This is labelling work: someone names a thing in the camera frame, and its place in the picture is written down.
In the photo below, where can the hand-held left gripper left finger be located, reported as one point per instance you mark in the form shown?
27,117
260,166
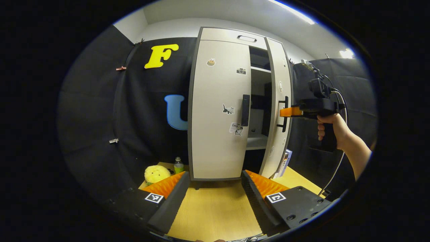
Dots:
171,208

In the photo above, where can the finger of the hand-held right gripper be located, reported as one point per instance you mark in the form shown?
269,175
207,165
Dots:
290,111

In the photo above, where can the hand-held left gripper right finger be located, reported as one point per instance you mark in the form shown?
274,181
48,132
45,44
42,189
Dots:
260,208

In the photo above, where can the beige cabinet door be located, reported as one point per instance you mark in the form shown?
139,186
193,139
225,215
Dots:
215,111
277,67

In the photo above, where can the beige double-door shoe cabinet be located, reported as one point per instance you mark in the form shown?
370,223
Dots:
221,33

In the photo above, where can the white cabinet shelf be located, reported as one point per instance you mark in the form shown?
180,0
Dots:
257,143
260,69

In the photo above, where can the yellow plush toy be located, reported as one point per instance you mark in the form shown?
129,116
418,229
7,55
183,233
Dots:
156,174

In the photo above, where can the green drink bottle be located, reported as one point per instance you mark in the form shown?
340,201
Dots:
178,166

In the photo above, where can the striped book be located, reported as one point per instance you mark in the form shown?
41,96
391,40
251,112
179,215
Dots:
284,163

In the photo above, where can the small ceiling light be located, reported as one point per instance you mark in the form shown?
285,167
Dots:
346,53

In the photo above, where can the white clip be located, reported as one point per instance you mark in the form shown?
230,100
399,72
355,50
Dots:
113,140

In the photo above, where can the black backdrop cloth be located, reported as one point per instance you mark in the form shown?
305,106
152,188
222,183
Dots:
97,111

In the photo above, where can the pink clip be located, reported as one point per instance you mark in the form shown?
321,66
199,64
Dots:
121,68

